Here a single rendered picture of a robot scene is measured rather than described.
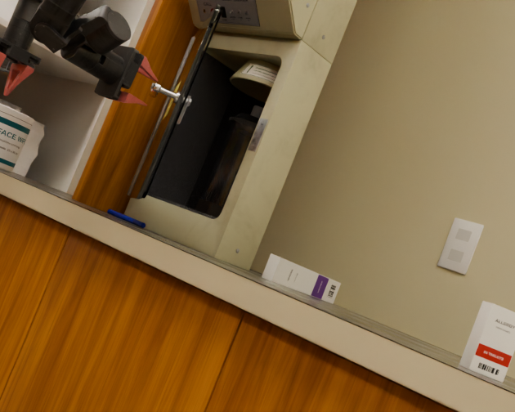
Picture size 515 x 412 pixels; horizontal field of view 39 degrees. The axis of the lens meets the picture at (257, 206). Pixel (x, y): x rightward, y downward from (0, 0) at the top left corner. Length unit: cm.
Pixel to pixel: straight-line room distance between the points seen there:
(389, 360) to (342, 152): 111
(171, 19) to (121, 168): 36
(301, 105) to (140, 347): 65
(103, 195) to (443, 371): 107
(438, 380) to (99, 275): 64
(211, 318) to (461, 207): 80
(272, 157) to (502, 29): 65
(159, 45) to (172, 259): 76
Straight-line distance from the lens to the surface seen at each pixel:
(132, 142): 172
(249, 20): 157
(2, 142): 191
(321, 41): 155
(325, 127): 195
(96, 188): 169
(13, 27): 162
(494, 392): 78
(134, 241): 115
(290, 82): 149
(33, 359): 133
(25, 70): 162
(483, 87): 177
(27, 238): 144
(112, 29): 131
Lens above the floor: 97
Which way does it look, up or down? 4 degrees up
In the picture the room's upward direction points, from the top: 22 degrees clockwise
